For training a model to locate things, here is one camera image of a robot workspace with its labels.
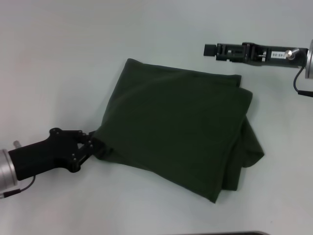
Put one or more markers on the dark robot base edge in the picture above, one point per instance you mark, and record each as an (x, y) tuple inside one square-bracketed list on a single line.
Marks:
[(242, 233)]

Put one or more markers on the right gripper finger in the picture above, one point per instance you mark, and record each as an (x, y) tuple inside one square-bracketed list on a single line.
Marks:
[(210, 50)]

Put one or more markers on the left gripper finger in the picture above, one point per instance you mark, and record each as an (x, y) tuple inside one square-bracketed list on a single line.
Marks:
[(90, 135), (96, 148)]

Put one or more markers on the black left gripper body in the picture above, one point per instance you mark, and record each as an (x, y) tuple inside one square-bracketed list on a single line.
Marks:
[(44, 154)]

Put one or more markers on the dark green printed t-shirt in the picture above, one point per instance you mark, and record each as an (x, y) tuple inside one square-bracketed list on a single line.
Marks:
[(176, 122)]

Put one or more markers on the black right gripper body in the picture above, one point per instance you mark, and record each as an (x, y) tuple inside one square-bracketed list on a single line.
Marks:
[(264, 55)]

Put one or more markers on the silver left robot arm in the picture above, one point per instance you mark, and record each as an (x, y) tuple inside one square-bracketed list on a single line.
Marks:
[(6, 169)]

